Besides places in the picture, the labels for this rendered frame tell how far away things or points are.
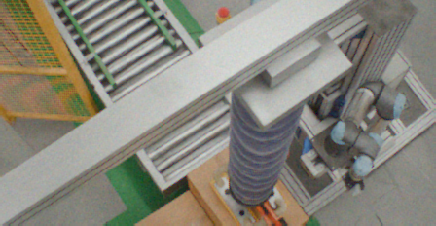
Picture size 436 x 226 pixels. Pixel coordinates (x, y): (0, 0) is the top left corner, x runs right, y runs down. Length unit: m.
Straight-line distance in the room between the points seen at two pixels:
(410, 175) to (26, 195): 3.63
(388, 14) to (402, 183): 2.13
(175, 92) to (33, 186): 0.40
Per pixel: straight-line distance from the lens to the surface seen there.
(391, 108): 3.09
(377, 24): 2.80
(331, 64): 1.75
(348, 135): 2.78
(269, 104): 1.69
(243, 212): 3.41
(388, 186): 4.71
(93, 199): 4.64
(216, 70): 1.53
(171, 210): 3.99
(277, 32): 1.57
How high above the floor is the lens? 4.46
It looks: 70 degrees down
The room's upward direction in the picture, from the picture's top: 3 degrees counter-clockwise
